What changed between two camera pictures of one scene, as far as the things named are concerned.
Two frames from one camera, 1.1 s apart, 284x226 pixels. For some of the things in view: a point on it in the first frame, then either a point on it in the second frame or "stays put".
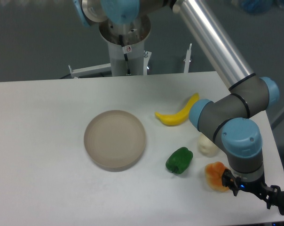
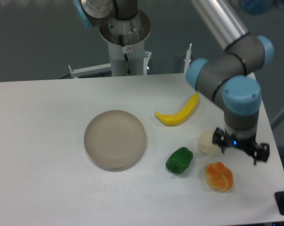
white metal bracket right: (187, 60) stays put
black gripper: (229, 181) -> (261, 151)
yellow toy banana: (179, 117) stays put
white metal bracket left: (98, 69) stays put
